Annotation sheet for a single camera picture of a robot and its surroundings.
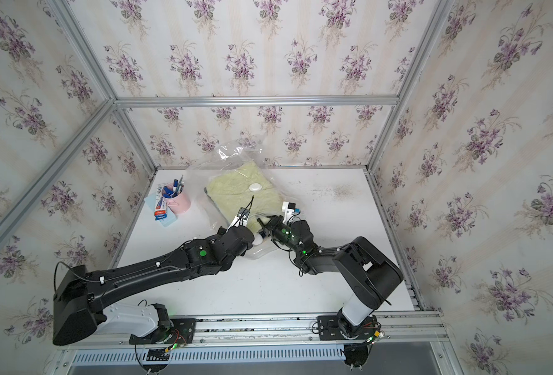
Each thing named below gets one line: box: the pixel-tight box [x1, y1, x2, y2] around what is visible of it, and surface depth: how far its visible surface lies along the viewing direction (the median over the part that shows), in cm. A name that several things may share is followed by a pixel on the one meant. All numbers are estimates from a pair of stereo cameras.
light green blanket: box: [206, 161, 284, 236], surface depth 97 cm
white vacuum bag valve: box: [248, 182, 263, 192], surface depth 97 cm
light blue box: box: [143, 184, 178, 228], surface depth 101 cm
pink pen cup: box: [161, 182, 192, 217], surface depth 100 cm
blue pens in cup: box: [162, 175, 185, 199], surface depth 100 cm
